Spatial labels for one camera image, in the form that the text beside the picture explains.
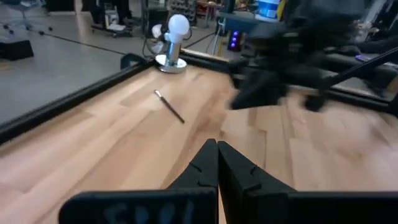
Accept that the white bulb lamp chrome base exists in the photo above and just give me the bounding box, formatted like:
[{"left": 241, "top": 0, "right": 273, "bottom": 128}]
[{"left": 154, "top": 14, "right": 192, "bottom": 75}]

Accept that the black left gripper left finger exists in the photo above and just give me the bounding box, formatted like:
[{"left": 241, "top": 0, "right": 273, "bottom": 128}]
[{"left": 58, "top": 138, "right": 219, "bottom": 224}]

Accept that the black floor box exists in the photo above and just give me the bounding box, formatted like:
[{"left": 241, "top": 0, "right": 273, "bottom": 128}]
[{"left": 0, "top": 38, "right": 35, "bottom": 62}]

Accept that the person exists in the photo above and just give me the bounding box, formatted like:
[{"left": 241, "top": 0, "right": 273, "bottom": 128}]
[{"left": 354, "top": 18, "right": 398, "bottom": 63}]

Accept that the black aluminium table frame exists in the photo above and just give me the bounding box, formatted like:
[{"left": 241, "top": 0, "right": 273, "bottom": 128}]
[{"left": 0, "top": 46, "right": 398, "bottom": 147}]

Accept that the black frame clamp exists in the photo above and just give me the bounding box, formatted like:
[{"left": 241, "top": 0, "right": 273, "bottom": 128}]
[{"left": 120, "top": 52, "right": 147, "bottom": 70}]

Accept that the computer with purple lights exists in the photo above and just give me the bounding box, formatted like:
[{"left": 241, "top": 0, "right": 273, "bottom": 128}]
[{"left": 227, "top": 28, "right": 243, "bottom": 52}]

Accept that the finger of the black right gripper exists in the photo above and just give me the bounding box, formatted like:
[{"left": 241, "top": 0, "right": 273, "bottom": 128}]
[
  {"left": 266, "top": 77, "right": 290, "bottom": 104},
  {"left": 230, "top": 77, "right": 272, "bottom": 110}
]

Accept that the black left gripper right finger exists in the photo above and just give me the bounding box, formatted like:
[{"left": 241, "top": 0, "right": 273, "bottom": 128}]
[{"left": 218, "top": 141, "right": 398, "bottom": 224}]

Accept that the thin black makeup brush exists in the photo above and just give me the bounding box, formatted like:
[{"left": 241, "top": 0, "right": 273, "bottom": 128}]
[{"left": 154, "top": 89, "right": 186, "bottom": 125}]

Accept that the office chair base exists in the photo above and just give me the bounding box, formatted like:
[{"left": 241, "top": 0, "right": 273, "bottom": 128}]
[{"left": 0, "top": 0, "right": 54, "bottom": 35}]

